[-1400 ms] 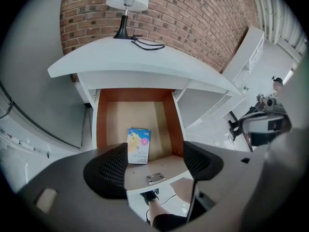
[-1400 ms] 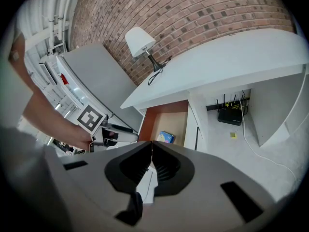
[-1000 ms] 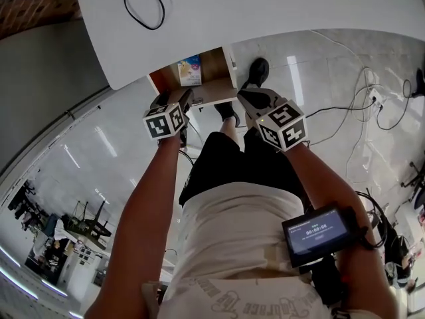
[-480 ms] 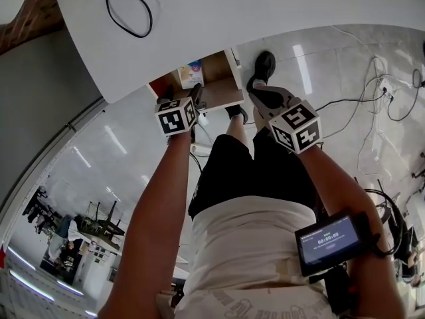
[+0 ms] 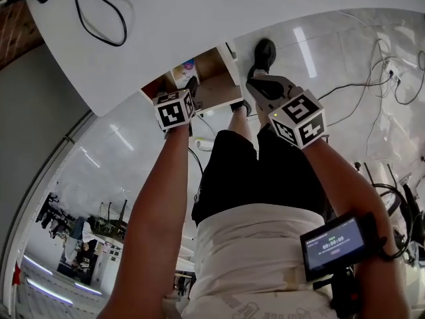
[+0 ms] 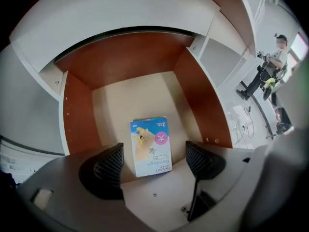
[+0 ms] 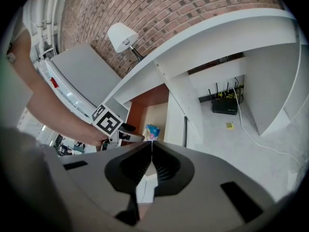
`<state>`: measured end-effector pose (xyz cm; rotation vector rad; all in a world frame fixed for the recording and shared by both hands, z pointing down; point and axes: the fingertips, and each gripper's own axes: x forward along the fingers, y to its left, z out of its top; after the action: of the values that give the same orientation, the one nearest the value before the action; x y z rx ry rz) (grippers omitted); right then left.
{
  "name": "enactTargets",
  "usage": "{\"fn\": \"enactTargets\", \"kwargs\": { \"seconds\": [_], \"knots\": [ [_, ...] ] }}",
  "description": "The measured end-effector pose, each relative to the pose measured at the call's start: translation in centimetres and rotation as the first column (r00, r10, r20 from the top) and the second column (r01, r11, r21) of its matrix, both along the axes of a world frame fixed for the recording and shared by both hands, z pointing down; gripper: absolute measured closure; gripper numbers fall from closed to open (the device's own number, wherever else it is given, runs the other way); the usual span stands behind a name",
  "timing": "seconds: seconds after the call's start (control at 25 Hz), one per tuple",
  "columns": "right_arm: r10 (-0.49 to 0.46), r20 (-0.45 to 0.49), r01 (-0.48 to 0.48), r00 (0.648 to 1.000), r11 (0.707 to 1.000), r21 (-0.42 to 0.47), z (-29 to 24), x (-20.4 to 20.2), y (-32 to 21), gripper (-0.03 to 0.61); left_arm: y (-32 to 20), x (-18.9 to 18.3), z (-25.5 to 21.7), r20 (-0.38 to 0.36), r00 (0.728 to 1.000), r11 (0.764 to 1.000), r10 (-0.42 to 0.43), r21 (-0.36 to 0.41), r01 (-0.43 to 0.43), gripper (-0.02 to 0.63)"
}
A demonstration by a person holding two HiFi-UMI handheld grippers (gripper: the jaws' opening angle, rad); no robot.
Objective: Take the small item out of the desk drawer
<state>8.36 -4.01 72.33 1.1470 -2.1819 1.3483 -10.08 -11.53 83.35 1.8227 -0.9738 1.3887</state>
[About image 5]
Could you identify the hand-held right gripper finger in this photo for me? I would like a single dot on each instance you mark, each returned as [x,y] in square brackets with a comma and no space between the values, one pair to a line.
[270,85]
[262,92]

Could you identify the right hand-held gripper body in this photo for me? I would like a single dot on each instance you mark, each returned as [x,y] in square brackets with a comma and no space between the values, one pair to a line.
[299,118]

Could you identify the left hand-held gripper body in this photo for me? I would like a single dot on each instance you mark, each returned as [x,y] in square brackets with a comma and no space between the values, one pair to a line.
[171,113]

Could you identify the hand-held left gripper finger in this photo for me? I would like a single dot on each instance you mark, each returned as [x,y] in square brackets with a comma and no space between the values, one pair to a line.
[192,85]

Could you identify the blue yellow packet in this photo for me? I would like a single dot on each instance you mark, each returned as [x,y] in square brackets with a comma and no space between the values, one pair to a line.
[186,70]

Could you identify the wooden drawer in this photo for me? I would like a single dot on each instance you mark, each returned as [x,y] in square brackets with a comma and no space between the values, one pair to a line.
[216,91]

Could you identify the person's left forearm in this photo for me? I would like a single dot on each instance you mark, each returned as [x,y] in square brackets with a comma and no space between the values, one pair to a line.
[156,194]

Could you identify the person's right forearm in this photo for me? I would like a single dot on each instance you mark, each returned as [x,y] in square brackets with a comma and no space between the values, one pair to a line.
[332,178]

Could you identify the person's left black shoe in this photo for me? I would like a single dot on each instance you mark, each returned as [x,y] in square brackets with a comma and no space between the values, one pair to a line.
[240,106]

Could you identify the person's black shoe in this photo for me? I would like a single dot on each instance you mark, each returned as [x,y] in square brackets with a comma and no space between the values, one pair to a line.
[264,55]
[240,106]

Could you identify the person's right leg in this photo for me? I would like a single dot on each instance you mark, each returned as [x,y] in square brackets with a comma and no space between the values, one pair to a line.
[264,118]

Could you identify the person's leg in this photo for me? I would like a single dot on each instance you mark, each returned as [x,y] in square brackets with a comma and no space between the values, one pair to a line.
[239,121]
[264,118]

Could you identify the person's right black shoe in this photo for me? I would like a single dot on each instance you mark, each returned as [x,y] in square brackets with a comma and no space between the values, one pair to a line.
[264,55]

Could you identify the person's left leg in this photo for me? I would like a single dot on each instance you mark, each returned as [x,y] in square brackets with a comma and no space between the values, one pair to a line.
[239,121]

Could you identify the white plug adapter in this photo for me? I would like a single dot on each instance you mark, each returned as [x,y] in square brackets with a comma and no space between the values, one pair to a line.
[203,144]

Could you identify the white desk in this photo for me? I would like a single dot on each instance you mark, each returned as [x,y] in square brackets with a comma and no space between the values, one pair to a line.
[199,12]

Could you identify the person's black shorts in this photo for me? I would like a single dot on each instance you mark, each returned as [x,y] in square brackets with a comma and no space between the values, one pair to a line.
[259,184]

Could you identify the white floor socket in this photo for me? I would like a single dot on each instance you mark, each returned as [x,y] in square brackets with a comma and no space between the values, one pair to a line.
[393,71]

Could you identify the black office chair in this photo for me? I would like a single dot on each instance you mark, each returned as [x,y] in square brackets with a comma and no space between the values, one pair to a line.
[408,204]

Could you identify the grey refrigerator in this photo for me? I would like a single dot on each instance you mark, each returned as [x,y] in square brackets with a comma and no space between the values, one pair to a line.
[26,128]

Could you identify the person's white printed shirt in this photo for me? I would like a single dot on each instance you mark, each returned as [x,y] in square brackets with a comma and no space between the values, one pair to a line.
[249,261]

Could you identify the dark standing banner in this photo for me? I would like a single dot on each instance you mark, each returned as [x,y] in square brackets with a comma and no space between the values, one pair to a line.
[79,264]

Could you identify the ceiling tube light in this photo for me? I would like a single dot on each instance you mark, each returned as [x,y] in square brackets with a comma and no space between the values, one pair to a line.
[38,264]
[50,292]
[88,288]

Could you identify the red fridge sticker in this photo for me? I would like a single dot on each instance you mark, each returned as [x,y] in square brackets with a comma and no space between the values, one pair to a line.
[17,275]

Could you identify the black mount with red button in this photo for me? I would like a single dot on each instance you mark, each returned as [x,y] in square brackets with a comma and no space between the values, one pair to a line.
[345,294]

